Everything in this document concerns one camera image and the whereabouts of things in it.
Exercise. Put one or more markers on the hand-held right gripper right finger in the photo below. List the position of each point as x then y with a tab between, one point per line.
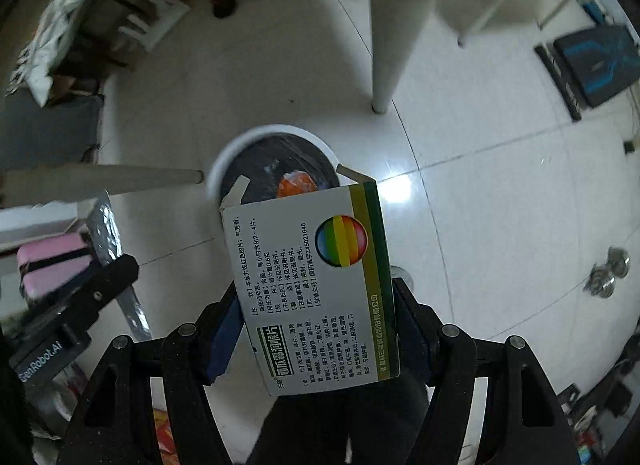
411	335

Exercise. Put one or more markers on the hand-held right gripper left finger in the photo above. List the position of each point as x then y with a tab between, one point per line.
223	340

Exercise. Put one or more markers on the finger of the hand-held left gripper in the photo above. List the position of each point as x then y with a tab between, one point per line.
95	290

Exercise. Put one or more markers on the white medicine box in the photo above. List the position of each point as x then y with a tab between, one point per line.
310	290

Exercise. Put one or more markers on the white trash bin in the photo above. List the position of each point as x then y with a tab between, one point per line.
270	165

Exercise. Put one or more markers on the silver foil bag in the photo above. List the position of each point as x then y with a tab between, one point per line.
116	265

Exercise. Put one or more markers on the pink case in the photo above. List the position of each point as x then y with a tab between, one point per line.
50	265

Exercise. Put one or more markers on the white table leg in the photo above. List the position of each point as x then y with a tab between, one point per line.
100	184
389	25

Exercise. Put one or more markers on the grey mat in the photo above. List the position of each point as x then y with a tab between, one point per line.
48	131

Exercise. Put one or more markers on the orange wrapper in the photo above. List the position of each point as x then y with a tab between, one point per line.
298	184

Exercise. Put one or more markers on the metal dumbbell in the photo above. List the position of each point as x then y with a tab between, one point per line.
607	275

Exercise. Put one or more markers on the silver insulated bag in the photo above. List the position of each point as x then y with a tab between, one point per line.
48	40

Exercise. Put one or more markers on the cardboard box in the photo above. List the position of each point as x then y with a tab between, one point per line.
116	10

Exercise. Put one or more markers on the black power strip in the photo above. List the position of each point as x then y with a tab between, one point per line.
558	81

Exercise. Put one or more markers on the black blue mat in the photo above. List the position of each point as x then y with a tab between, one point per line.
598	63

